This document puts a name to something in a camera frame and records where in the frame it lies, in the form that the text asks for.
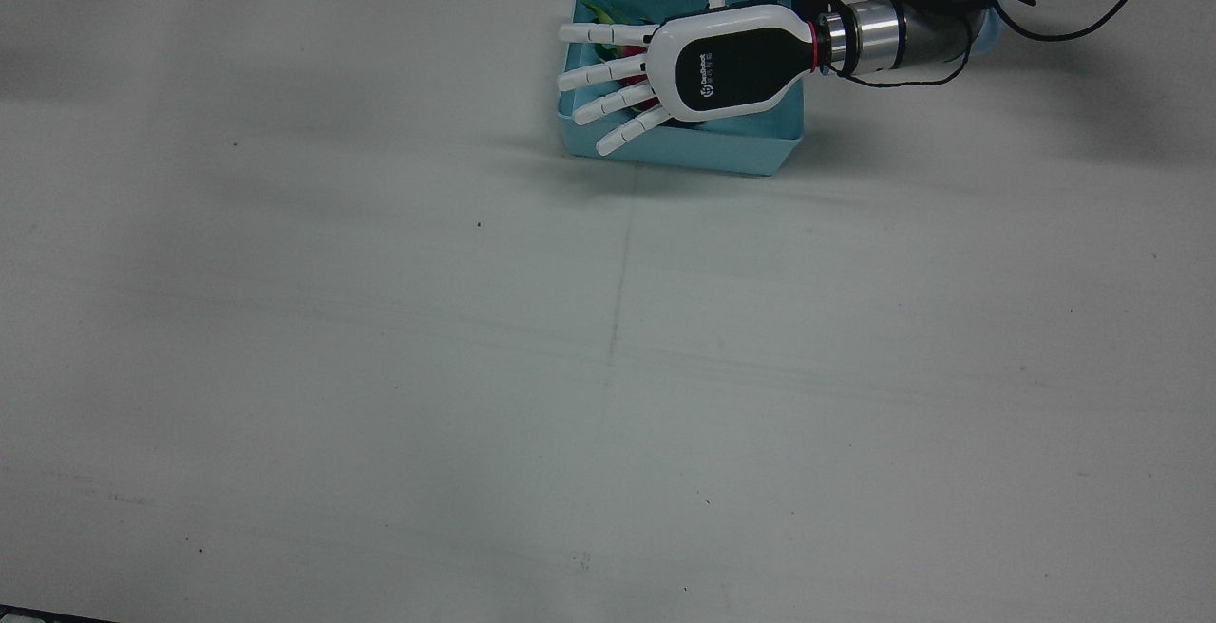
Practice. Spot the left robot arm grey silver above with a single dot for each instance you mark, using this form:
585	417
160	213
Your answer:
883	29

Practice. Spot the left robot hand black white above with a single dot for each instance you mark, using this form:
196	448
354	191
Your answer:
731	67

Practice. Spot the pink green dragon fruit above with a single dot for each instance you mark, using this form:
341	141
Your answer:
608	13

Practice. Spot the light blue plastic bin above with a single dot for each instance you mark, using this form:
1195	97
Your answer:
703	148

